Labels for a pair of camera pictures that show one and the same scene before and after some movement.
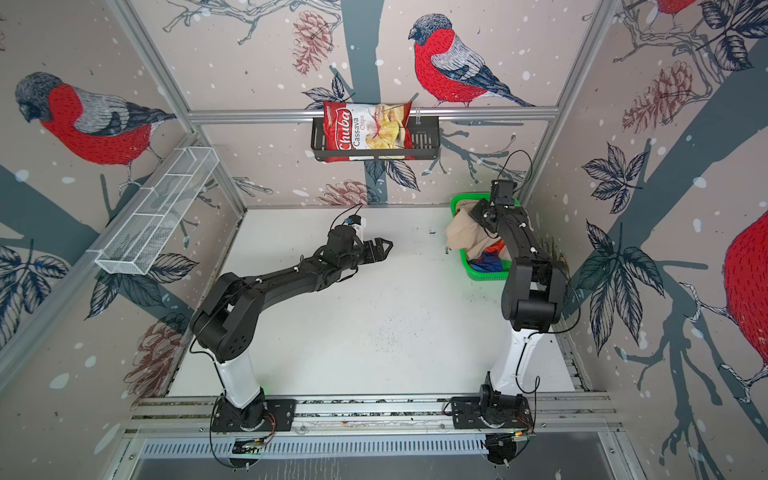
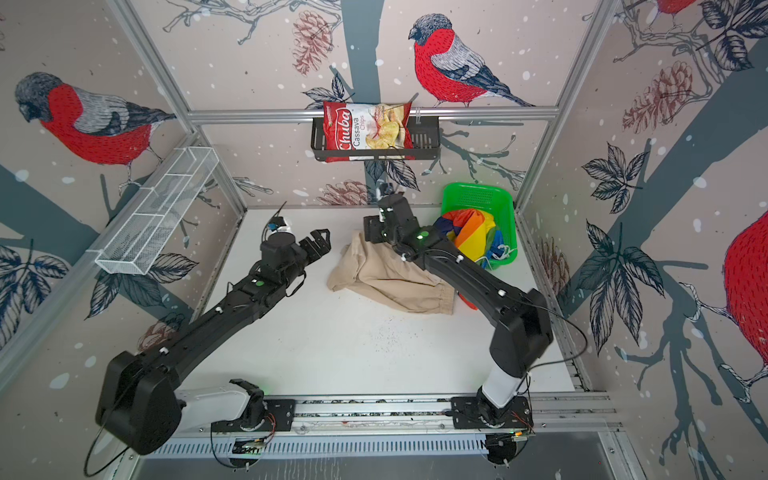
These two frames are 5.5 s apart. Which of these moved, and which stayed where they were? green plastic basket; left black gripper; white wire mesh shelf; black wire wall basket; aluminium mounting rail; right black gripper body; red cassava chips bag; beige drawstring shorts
Moved: beige drawstring shorts; right black gripper body; left black gripper; green plastic basket
Stayed: red cassava chips bag; aluminium mounting rail; white wire mesh shelf; black wire wall basket
